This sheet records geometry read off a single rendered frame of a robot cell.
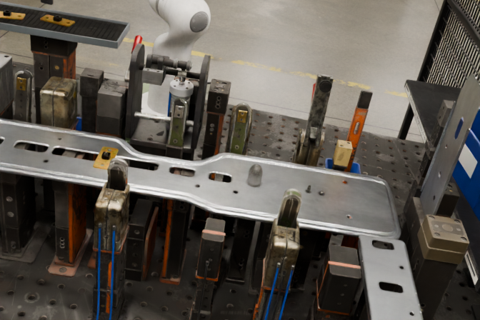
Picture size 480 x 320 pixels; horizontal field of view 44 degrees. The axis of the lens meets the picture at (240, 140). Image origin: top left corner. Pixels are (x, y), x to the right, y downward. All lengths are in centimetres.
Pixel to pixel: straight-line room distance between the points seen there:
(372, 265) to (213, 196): 36
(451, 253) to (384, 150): 97
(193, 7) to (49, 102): 51
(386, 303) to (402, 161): 108
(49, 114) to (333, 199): 70
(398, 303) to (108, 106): 81
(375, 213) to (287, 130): 88
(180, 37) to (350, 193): 70
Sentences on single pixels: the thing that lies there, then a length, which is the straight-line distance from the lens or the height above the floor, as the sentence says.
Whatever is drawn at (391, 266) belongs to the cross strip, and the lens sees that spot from 125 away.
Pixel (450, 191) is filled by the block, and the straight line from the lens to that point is 139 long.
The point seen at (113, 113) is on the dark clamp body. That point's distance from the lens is 151.
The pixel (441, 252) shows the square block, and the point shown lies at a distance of 130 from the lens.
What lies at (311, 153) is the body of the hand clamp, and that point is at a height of 102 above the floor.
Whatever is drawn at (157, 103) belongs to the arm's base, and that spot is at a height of 84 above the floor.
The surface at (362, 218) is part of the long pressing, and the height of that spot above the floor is 100.
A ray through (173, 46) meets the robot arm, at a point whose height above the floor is 106.
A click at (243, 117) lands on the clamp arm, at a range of 144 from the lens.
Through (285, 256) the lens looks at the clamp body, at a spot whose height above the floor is 102.
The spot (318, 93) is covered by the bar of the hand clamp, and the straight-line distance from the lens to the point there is 142.
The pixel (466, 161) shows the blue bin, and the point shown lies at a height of 110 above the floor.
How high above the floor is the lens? 180
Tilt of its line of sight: 32 degrees down
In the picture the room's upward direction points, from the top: 10 degrees clockwise
